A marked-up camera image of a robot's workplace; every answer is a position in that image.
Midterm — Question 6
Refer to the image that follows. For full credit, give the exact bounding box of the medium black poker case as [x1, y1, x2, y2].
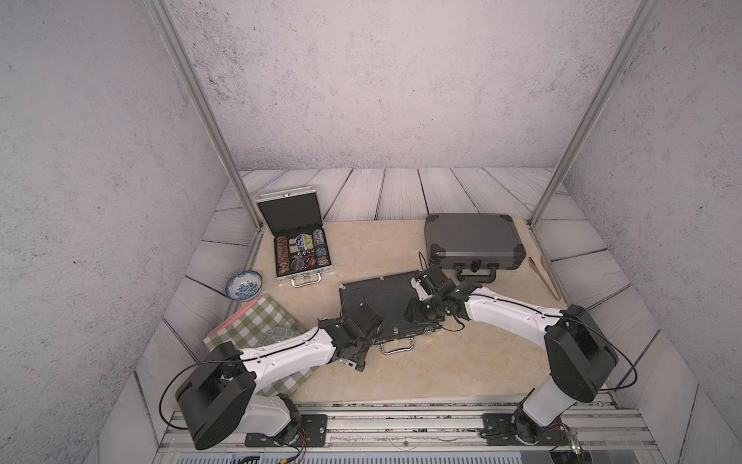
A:
[338, 271, 441, 356]

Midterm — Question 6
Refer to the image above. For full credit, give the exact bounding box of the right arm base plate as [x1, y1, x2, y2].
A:
[479, 413, 571, 447]

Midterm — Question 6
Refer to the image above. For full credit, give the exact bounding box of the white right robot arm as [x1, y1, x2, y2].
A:
[407, 265, 619, 446]

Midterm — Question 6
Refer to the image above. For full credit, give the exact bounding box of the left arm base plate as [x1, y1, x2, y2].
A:
[245, 415, 328, 449]

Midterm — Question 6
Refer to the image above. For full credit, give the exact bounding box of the large dark grey poker case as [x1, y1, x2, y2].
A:
[424, 214, 527, 283]

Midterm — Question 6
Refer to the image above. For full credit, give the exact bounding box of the small silver poker case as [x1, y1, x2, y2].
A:
[257, 187, 332, 288]

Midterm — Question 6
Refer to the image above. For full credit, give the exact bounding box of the blue white ceramic bowl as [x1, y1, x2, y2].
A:
[225, 270, 263, 302]

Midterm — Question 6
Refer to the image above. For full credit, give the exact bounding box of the green checkered cloth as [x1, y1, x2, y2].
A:
[202, 294, 320, 398]

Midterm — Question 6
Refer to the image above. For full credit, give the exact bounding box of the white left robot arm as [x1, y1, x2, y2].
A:
[175, 305, 384, 450]

